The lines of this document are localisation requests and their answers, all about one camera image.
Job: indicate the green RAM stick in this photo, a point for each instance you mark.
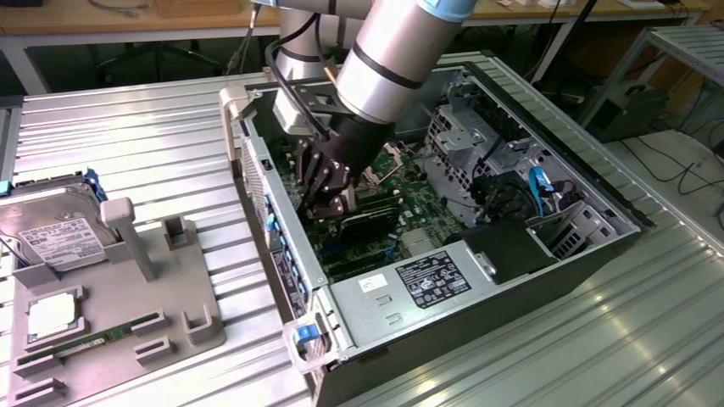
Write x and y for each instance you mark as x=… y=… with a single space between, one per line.
x=84 y=341

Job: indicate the grey power supply unit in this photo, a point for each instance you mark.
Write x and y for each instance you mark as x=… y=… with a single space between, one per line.
x=367 y=313

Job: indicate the blue case release latch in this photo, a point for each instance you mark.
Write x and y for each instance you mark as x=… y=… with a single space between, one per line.
x=304 y=333

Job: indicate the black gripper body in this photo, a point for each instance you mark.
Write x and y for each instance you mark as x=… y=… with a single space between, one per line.
x=359 y=144

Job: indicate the silver hard disk blue carrier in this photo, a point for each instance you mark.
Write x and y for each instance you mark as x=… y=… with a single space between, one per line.
x=51 y=229

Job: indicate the silver chipset heatsink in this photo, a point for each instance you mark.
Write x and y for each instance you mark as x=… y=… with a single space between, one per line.
x=421 y=241

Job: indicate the blue slot retention clip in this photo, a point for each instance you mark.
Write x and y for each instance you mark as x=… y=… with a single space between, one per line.
x=292 y=271
x=269 y=222
x=301 y=289
x=284 y=257

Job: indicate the aluminium frame profile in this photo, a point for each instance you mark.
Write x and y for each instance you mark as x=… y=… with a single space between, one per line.
x=9 y=135

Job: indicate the metal CPU socket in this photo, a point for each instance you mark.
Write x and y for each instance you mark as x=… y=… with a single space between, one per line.
x=389 y=165

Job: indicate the black box under table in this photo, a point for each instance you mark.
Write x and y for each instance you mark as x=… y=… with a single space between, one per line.
x=628 y=114

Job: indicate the black plastic shroud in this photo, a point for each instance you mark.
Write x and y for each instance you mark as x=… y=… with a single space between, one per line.
x=509 y=254

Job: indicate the black graphics card green board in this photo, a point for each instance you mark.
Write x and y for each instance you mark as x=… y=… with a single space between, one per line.
x=367 y=226

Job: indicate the slatted metal side table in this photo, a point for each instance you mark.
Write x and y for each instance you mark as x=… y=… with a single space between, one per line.
x=689 y=42

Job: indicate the long wooden desk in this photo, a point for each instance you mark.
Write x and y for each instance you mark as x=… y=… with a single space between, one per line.
x=56 y=23

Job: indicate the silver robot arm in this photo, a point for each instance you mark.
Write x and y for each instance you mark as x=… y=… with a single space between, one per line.
x=389 y=63

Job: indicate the green motherboard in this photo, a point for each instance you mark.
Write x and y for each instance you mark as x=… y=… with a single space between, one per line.
x=421 y=203

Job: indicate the metal disk bay cage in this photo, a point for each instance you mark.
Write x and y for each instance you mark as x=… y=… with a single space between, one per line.
x=588 y=229
x=464 y=135

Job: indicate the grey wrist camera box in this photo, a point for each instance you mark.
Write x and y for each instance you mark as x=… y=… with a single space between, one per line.
x=291 y=120

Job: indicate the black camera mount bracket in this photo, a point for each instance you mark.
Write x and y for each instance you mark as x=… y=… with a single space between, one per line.
x=308 y=90

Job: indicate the silver CPU chip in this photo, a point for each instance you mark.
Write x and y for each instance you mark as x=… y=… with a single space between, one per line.
x=51 y=316

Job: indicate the grey plastic parts rack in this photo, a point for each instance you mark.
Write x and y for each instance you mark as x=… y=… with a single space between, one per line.
x=169 y=288

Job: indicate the grey black PC case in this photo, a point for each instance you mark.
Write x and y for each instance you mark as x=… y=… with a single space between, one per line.
x=452 y=330

